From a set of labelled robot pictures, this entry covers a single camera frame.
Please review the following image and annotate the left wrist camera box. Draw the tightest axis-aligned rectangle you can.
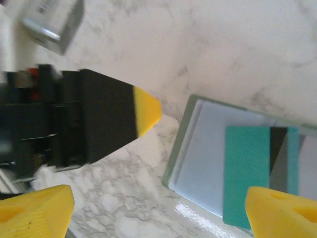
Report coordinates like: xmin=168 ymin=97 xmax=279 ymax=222
xmin=18 ymin=0 xmax=85 ymax=57

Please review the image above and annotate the green card holder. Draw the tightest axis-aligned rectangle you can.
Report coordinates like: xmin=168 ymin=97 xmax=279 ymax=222
xmin=161 ymin=93 xmax=317 ymax=235

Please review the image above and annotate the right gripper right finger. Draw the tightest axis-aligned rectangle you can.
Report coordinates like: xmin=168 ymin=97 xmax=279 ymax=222
xmin=244 ymin=186 xmax=317 ymax=238

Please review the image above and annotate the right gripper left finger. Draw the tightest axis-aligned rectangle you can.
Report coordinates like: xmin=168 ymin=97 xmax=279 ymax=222
xmin=0 ymin=184 xmax=75 ymax=238

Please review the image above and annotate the teal credit card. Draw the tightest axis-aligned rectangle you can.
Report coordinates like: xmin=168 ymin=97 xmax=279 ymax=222
xmin=222 ymin=125 xmax=300 ymax=230

